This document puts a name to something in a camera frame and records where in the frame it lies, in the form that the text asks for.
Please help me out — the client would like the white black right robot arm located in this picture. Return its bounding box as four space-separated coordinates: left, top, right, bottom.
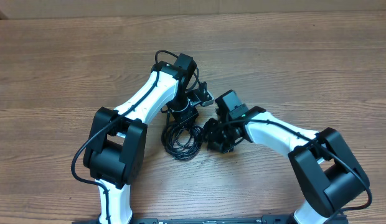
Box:
204 90 372 223

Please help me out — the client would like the black cable bundle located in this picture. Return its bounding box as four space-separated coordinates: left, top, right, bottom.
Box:
161 119 204 161

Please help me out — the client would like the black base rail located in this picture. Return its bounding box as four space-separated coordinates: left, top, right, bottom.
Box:
71 214 349 224

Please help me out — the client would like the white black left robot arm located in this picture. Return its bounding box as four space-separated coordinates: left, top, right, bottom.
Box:
77 54 206 223

